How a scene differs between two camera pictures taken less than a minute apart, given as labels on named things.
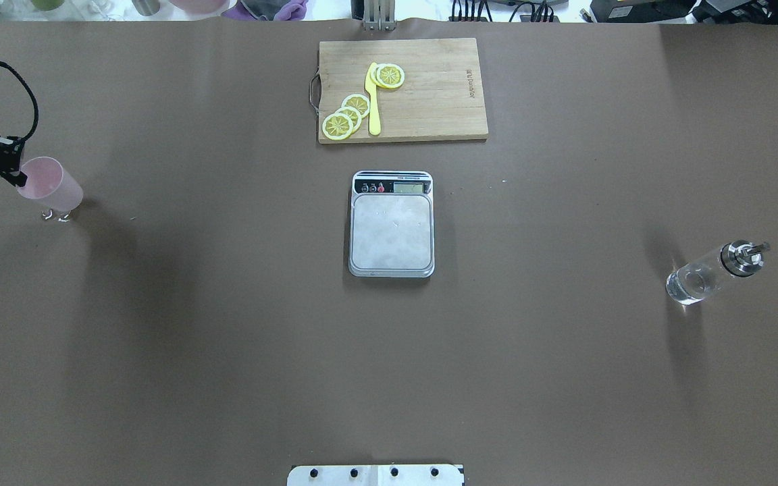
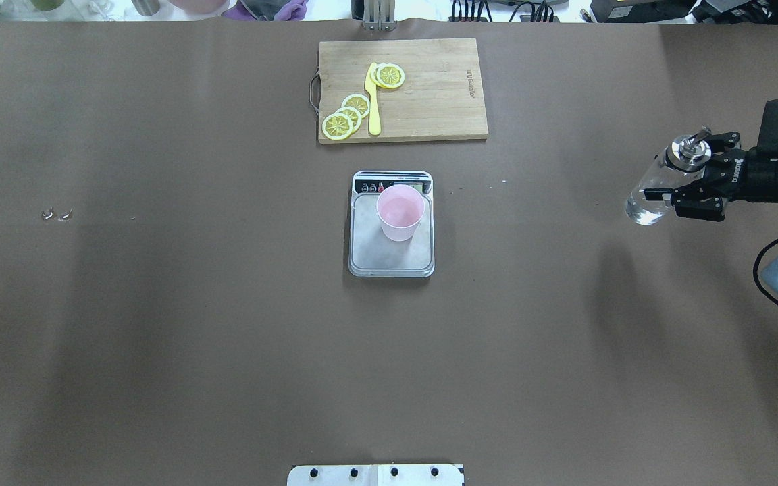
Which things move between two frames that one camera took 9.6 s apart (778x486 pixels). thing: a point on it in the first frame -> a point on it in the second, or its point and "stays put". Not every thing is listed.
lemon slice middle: (354, 115) stays put
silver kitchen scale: (391, 231) stays put
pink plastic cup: (50, 184) -> (400, 209)
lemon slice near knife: (358, 101) stays put
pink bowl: (200, 7) stays put
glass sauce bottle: (690, 281) -> (683, 163)
